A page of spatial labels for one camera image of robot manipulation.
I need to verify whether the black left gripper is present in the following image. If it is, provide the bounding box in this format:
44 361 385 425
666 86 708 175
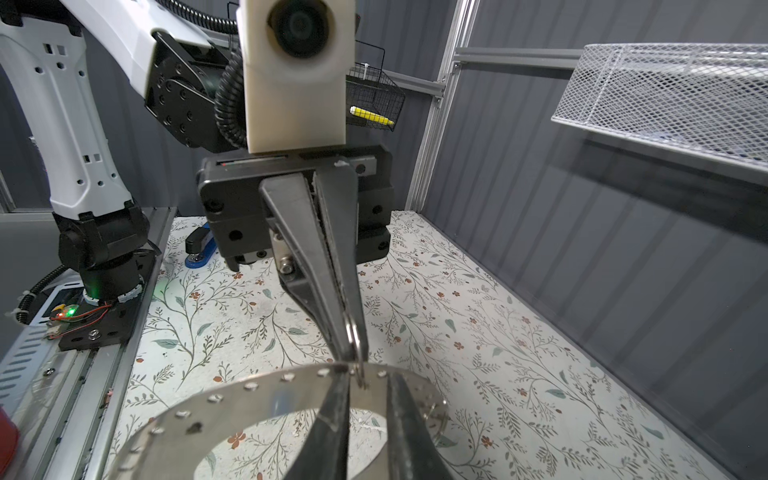
197 145 394 362

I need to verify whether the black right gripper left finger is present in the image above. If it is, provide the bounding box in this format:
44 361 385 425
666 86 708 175
285 370 350 479

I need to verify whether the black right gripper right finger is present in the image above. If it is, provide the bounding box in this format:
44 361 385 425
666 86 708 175
386 373 453 479

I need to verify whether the perforated metal ring plate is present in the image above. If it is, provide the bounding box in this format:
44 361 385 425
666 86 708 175
108 362 448 479

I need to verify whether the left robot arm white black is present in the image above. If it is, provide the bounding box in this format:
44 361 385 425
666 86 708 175
1 1 395 362

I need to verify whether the blue black stapler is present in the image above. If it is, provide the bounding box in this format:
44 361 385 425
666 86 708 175
184 223 217 269

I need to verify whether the yellow marker pen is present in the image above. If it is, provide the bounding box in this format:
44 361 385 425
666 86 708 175
349 106 395 127

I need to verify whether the red pencil cup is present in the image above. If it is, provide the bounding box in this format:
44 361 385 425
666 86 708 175
0 408 20 476

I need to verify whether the black wire basket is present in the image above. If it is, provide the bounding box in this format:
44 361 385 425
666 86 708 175
346 40 405 131

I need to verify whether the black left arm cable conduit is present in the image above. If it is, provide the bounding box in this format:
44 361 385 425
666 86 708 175
155 0 250 150

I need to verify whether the aluminium frame corner post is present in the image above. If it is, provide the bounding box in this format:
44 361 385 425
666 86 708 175
405 0 482 212

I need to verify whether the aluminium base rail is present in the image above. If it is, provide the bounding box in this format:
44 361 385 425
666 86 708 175
0 206 178 480

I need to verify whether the horizontal aluminium frame bar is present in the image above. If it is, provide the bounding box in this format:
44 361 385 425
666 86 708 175
453 47 583 70

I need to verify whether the white wire mesh basket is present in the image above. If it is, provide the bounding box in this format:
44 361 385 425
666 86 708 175
551 43 767 173

